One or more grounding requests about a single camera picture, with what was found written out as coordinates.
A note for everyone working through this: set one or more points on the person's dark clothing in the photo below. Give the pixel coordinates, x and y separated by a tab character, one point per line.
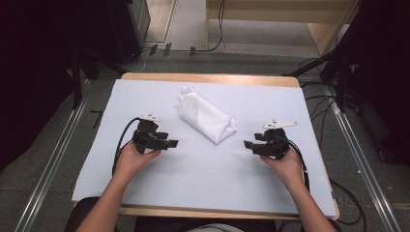
206	225

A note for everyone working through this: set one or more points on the person's left hand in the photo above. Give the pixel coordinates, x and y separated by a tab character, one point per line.
132	162

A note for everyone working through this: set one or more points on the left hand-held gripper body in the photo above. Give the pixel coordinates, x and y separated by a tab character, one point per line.
146	137

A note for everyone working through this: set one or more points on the black stand leg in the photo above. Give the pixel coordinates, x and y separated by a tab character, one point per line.
309	66

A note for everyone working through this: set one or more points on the white towel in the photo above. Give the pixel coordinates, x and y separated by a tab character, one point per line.
206	117

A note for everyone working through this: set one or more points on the wooden table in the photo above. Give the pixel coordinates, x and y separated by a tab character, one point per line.
209	78

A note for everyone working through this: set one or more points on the white table sheet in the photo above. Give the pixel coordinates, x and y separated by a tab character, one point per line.
199	174

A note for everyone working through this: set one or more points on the black curtain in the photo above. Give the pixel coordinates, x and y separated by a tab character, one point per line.
38	64
383	64

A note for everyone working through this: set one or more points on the metal floor rail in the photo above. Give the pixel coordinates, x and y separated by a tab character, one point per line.
51	164
364	164

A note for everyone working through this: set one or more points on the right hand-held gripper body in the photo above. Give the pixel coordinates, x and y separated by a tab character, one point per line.
274	143

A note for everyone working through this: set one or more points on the light wooden furniture frame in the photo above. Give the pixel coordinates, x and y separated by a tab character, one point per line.
274	13

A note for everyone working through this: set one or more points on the person's right hand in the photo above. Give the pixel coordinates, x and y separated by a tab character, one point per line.
288	169

